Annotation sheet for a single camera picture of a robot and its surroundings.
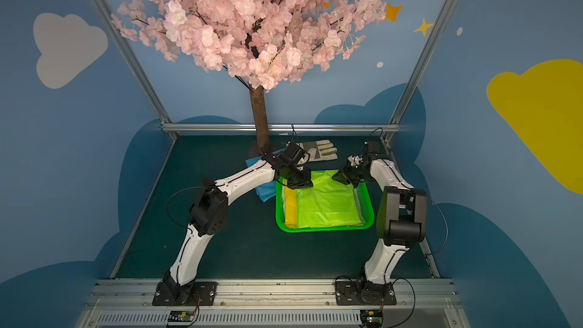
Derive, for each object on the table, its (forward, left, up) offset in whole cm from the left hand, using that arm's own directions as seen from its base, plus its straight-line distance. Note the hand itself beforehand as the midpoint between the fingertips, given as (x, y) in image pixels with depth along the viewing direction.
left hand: (315, 181), depth 91 cm
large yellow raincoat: (-10, +10, -5) cm, 15 cm away
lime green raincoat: (-9, -5, -1) cm, 11 cm away
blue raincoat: (-2, +21, -7) cm, 22 cm away
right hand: (+4, -9, 0) cm, 10 cm away
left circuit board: (-45, +44, -12) cm, 64 cm away
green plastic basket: (-9, -19, -1) cm, 21 cm away
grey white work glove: (+26, -5, -10) cm, 28 cm away
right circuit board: (-44, -18, -13) cm, 50 cm away
